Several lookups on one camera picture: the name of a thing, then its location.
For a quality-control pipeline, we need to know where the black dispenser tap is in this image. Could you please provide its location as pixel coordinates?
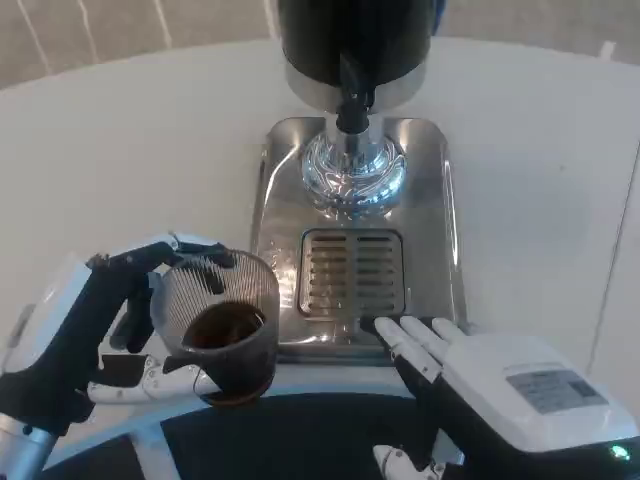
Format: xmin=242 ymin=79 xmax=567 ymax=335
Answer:
xmin=333 ymin=52 xmax=377 ymax=135

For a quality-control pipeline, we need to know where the slotted drip tray grid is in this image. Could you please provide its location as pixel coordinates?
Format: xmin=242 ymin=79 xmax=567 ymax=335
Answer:
xmin=298 ymin=227 xmax=405 ymax=317

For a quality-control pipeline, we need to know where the black steel drink dispenser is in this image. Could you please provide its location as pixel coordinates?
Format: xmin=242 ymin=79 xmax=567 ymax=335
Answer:
xmin=277 ymin=0 xmax=434 ymax=209

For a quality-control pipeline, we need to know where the clear ribbed glass cup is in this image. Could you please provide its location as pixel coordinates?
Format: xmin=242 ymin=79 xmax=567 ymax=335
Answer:
xmin=149 ymin=249 xmax=281 ymax=409

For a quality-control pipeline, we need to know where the steel drip tray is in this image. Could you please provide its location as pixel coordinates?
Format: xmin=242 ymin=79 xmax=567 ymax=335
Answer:
xmin=249 ymin=115 xmax=469 ymax=369

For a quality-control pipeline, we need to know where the robot body black white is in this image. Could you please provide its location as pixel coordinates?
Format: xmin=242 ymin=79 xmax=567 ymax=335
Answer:
xmin=39 ymin=382 xmax=466 ymax=480

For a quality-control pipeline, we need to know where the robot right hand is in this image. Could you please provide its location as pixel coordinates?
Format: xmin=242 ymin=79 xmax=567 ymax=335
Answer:
xmin=357 ymin=314 xmax=640 ymax=480

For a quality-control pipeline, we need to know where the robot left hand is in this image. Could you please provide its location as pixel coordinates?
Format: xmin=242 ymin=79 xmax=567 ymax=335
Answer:
xmin=0 ymin=230 xmax=236 ymax=436

